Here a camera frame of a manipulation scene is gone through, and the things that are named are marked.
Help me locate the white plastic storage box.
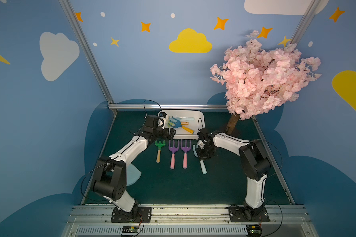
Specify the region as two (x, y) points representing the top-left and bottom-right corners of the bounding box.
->
(158, 110), (205, 140)

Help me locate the pink blossom artificial tree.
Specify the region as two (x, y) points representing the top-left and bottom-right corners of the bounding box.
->
(210, 30), (321, 120)

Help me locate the light blue round plate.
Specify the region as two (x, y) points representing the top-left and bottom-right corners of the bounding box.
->
(127, 164), (142, 187)

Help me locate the dark blue fork yellow handle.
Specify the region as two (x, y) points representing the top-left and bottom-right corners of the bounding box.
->
(169, 117), (194, 134)

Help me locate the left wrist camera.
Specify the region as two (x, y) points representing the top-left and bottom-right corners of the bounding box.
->
(143, 115), (165, 133)

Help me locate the purple fork pink handle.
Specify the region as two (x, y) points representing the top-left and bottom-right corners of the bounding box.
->
(181, 139), (191, 169)
(168, 140), (180, 169)

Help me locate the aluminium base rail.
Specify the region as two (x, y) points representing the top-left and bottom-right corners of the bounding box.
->
(62, 204), (318, 237)

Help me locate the light blue hand rake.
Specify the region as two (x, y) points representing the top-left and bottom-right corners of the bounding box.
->
(192, 144), (207, 174)

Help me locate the green rake wooden handle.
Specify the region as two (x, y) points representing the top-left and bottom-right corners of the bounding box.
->
(155, 141), (166, 163)

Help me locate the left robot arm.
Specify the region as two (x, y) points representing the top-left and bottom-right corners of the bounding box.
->
(92, 128), (177, 220)

